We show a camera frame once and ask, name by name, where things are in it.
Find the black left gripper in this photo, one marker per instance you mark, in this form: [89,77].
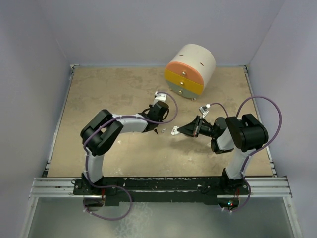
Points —
[150,106]

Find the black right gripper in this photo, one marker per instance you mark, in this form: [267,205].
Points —
[193,128]

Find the white earbud charging case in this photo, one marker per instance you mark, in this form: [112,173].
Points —
[175,131]

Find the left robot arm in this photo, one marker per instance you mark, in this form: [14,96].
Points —
[101,132]

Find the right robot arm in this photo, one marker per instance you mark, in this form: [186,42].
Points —
[240,136]

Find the round white drawer cabinet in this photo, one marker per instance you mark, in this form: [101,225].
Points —
[189,72]

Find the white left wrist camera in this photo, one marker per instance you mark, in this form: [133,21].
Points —
[159,97]

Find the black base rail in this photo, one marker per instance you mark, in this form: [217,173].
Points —
[114,190]

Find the aluminium frame rail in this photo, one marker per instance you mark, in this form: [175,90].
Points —
[69,187]

